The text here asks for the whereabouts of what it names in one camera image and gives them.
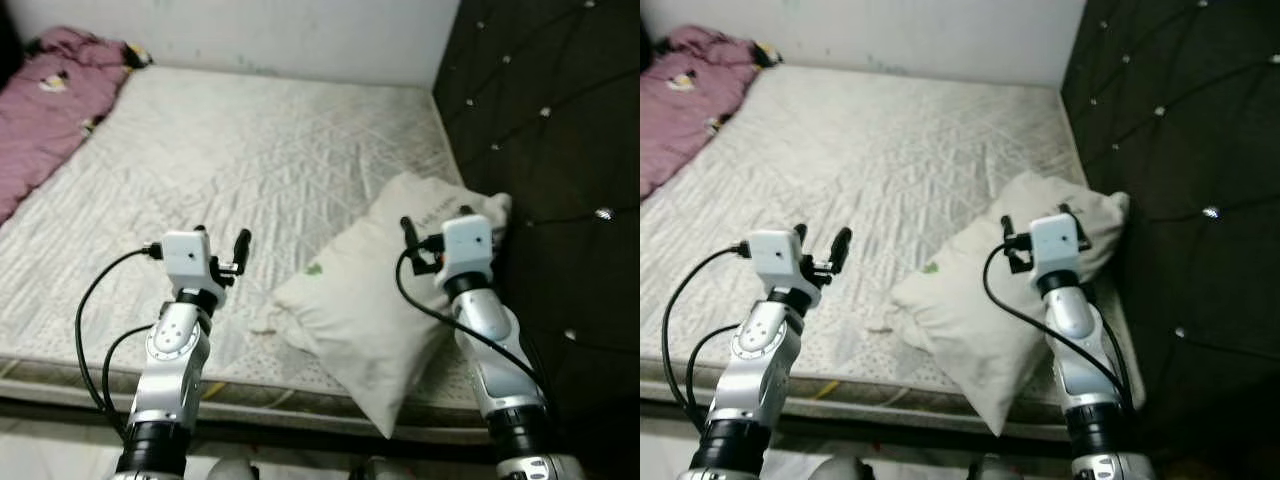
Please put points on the white pillow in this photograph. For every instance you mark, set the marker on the white pillow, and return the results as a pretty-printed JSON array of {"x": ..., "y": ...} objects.
[
  {"x": 960, "y": 310},
  {"x": 350, "y": 310}
]

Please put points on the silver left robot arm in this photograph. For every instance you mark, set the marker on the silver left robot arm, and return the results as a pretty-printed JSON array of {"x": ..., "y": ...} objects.
[
  {"x": 170, "y": 370},
  {"x": 755, "y": 365}
]

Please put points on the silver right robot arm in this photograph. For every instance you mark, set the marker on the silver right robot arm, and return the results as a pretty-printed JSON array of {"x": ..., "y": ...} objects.
[
  {"x": 1075, "y": 340},
  {"x": 490, "y": 340}
]

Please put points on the white quilted mattress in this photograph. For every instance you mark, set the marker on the white quilted mattress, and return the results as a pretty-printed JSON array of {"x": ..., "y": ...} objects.
[
  {"x": 250, "y": 160},
  {"x": 880, "y": 160}
]

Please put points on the black tufted headboard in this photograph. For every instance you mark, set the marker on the black tufted headboard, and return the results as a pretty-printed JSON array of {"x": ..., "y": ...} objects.
[
  {"x": 1190, "y": 120},
  {"x": 560, "y": 120}
]

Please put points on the pink cartoon print blanket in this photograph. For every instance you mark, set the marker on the pink cartoon print blanket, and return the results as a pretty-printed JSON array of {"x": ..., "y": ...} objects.
[
  {"x": 680, "y": 110},
  {"x": 50, "y": 110}
]

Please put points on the grey robot left leg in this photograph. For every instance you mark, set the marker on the grey robot left leg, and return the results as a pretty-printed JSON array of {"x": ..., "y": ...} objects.
[
  {"x": 232, "y": 470},
  {"x": 850, "y": 470}
]

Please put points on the grey robot leg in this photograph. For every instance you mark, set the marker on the grey robot leg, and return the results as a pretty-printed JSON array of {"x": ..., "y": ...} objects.
[
  {"x": 232, "y": 470},
  {"x": 992, "y": 470},
  {"x": 380, "y": 470},
  {"x": 850, "y": 470}
]

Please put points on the grey robot right leg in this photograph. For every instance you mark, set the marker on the grey robot right leg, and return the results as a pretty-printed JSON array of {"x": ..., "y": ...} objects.
[
  {"x": 992, "y": 470},
  {"x": 380, "y": 470}
]

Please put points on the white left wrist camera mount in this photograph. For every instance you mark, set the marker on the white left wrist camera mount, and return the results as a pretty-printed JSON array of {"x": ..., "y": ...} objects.
[
  {"x": 775, "y": 260},
  {"x": 187, "y": 260}
]

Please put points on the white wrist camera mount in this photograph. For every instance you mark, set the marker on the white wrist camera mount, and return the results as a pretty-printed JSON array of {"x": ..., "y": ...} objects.
[
  {"x": 775, "y": 260},
  {"x": 467, "y": 245},
  {"x": 1056, "y": 243},
  {"x": 187, "y": 260}
]

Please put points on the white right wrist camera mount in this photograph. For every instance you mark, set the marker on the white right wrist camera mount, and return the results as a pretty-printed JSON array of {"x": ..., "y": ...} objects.
[
  {"x": 1056, "y": 243},
  {"x": 467, "y": 245}
]

